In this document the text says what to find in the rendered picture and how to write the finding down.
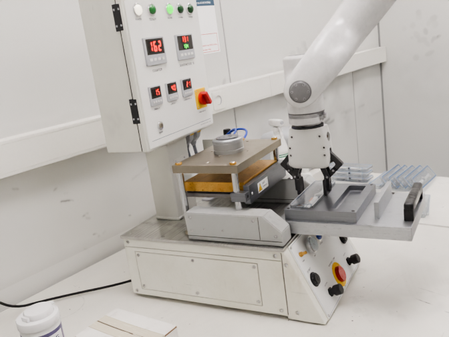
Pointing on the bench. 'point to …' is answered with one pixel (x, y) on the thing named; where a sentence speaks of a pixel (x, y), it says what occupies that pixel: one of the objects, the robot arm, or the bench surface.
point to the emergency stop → (340, 273)
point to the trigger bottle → (278, 138)
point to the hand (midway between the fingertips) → (313, 186)
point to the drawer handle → (416, 192)
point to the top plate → (228, 154)
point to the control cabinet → (150, 86)
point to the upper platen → (223, 181)
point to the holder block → (337, 204)
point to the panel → (324, 266)
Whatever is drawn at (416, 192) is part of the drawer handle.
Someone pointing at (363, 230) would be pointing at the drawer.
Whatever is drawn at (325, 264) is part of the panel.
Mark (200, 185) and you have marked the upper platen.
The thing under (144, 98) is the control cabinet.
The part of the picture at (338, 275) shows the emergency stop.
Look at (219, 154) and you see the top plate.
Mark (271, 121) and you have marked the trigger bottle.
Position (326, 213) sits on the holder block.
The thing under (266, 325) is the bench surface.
